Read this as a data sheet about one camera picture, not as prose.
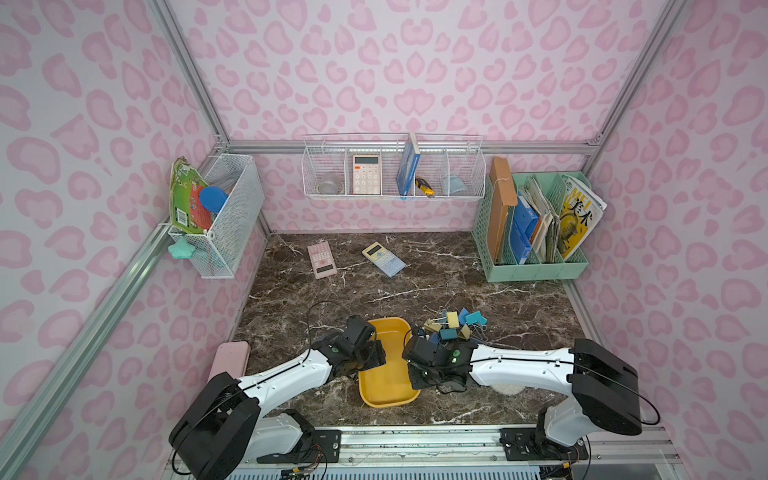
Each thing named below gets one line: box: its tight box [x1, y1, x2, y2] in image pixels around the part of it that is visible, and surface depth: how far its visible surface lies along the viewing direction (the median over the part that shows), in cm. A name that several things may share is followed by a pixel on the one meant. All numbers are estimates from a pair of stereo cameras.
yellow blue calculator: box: [362, 242, 407, 278], surface depth 112 cm
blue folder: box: [510, 195, 539, 265], surface depth 99 cm
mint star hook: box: [168, 235, 196, 259], surface depth 64 cm
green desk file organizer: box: [472, 171, 591, 283], surface depth 102 cm
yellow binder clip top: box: [447, 311, 460, 328], surface depth 95 cm
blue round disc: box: [199, 186, 229, 214], surface depth 77 cm
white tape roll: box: [489, 384, 525, 396], surface depth 83 cm
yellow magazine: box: [559, 174, 607, 261], surface depth 100 cm
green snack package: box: [170, 156, 212, 234], surface depth 72 cm
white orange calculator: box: [352, 155, 381, 195], surface depth 96 cm
